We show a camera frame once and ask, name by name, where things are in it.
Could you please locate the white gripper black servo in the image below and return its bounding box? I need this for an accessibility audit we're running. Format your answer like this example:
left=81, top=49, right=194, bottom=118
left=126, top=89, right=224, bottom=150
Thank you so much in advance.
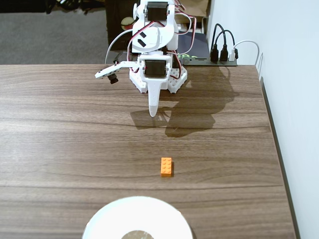
left=138, top=53, right=173, bottom=118

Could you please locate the orange lego block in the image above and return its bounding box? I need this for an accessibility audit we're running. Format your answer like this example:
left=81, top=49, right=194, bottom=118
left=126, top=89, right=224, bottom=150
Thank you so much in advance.
left=160, top=157, right=174, bottom=178

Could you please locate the white round plate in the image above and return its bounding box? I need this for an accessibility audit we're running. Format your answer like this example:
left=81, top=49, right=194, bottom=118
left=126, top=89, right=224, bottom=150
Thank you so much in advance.
left=81, top=196, right=194, bottom=239

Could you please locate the black usb hub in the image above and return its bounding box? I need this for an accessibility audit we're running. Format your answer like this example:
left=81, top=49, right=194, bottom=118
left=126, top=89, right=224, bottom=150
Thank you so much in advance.
left=183, top=56, right=238, bottom=67

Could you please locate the dark navy box green print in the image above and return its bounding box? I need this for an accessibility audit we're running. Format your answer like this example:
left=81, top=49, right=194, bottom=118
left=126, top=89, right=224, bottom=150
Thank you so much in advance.
left=178, top=31, right=210, bottom=60

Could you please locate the round red cream sticker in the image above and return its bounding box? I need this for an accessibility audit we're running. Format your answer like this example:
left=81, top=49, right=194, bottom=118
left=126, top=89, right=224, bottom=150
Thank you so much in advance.
left=121, top=16, right=135, bottom=32

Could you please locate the black cabinet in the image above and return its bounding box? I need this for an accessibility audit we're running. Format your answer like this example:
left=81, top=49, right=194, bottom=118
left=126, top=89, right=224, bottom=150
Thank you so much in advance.
left=106, top=0, right=137, bottom=52

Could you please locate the beige cardboard box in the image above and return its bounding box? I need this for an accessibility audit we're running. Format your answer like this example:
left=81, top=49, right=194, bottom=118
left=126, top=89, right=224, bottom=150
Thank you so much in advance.
left=179, top=16, right=204, bottom=32

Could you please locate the wrist camera on white mount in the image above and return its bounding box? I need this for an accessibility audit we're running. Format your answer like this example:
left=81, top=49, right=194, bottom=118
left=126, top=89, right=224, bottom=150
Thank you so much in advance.
left=94, top=61, right=137, bottom=86

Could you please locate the black camera cable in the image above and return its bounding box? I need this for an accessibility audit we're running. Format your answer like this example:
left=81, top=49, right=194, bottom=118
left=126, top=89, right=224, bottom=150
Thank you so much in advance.
left=114, top=51, right=127, bottom=66

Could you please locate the red white black servo wire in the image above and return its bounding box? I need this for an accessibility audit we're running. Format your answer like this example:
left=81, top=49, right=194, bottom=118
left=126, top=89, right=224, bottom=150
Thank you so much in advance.
left=171, top=0, right=198, bottom=62
left=126, top=37, right=134, bottom=68

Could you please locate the white cable behind arm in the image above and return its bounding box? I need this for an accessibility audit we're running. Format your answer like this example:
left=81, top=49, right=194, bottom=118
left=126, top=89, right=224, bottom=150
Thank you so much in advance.
left=104, top=29, right=134, bottom=65

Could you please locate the white usb cable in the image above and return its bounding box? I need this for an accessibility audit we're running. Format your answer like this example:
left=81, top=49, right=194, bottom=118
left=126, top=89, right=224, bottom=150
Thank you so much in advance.
left=229, top=39, right=260, bottom=67

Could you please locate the dark clutter with cables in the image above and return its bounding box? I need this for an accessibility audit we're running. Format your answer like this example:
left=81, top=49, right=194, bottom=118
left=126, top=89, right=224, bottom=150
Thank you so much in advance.
left=0, top=0, right=107, bottom=14

